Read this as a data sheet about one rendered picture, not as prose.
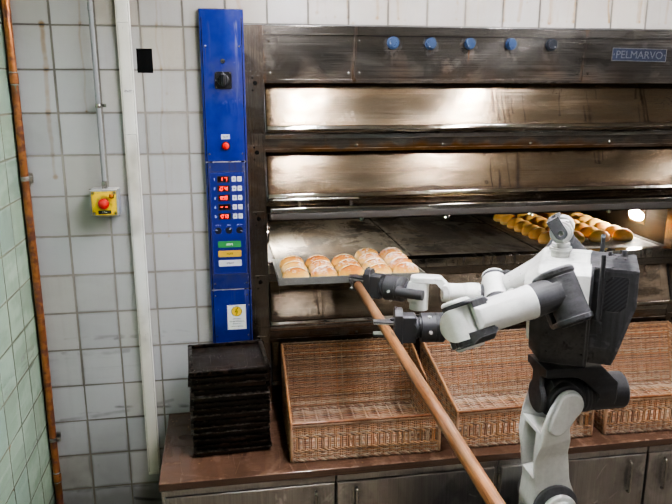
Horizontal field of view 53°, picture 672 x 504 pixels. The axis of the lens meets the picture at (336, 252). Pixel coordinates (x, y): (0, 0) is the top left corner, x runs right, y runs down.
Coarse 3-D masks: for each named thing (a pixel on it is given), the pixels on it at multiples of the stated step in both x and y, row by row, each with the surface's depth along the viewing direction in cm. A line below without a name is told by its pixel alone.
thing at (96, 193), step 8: (96, 192) 249; (104, 192) 249; (112, 192) 250; (96, 200) 250; (112, 200) 251; (120, 200) 257; (96, 208) 250; (112, 208) 251; (120, 208) 256; (96, 216) 252
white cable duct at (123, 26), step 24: (120, 0) 240; (120, 24) 242; (120, 48) 244; (120, 72) 246; (144, 240) 261; (144, 264) 264; (144, 288) 266; (144, 312) 268; (144, 336) 270; (144, 360) 272; (144, 384) 275; (144, 408) 277
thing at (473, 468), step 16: (368, 304) 219; (384, 336) 196; (400, 352) 180; (416, 368) 171; (416, 384) 163; (432, 400) 154; (448, 416) 147; (448, 432) 141; (464, 448) 134; (464, 464) 130; (480, 480) 124; (496, 496) 119
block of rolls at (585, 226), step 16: (512, 224) 342; (528, 224) 327; (544, 224) 337; (576, 224) 330; (592, 224) 339; (608, 224) 333; (544, 240) 308; (592, 240) 313; (608, 240) 314; (624, 240) 315
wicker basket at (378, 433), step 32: (288, 352) 279; (320, 352) 281; (352, 352) 283; (384, 352) 286; (416, 352) 277; (288, 384) 279; (320, 384) 281; (384, 384) 285; (288, 416) 243; (320, 416) 274; (352, 416) 273; (384, 416) 274; (416, 416) 244; (288, 448) 249; (320, 448) 242; (352, 448) 244; (384, 448) 245; (416, 448) 247
